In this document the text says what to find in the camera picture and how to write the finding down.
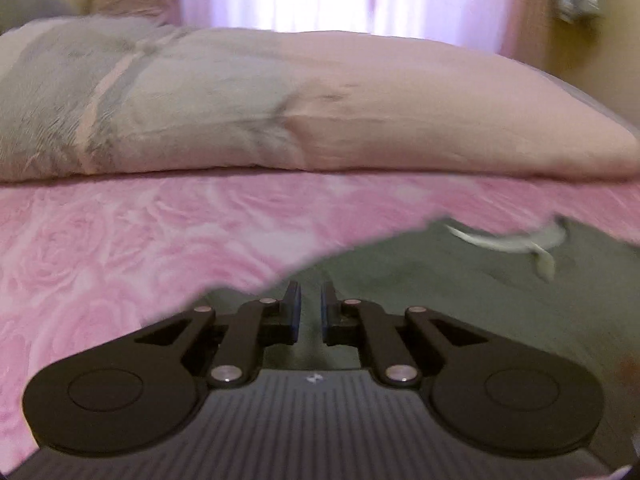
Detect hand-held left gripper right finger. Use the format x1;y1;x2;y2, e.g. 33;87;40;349
321;280;489;389

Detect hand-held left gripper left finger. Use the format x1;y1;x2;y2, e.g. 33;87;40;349
133;280;301;389

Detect pink floral blanket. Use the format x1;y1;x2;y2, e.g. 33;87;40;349
0;170;640;466

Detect long pink-grey pillow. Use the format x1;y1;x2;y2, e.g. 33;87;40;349
0;12;640;183

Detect pink ruffled pillow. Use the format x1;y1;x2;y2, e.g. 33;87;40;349
90;0;180;28

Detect pink curtain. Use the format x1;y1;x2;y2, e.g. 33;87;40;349
500;0;558;61

